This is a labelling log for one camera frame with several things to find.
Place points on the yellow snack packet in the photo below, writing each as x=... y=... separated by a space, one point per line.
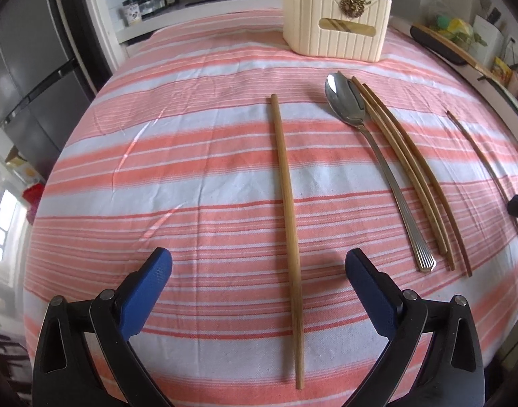
x=501 y=71

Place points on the pink striped table cloth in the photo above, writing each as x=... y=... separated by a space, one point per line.
x=178 y=150

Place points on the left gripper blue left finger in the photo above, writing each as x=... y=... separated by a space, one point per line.
x=140 y=290

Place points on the metal spoon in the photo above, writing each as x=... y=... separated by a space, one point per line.
x=346 y=102

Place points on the plastic bag with produce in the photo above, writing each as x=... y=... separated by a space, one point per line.
x=442 y=20

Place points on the grey refrigerator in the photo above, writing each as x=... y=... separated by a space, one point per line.
x=43 y=91

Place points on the white knife block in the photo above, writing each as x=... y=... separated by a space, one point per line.
x=489 y=42

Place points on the wooden cutting board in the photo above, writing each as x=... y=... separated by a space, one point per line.
x=471 y=61

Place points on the black rolled mat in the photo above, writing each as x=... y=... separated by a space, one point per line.
x=436 y=46

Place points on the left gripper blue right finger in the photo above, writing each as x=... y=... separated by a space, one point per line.
x=378 y=294

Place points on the cream ribbed utensil holder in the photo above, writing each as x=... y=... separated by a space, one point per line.
x=341 y=29

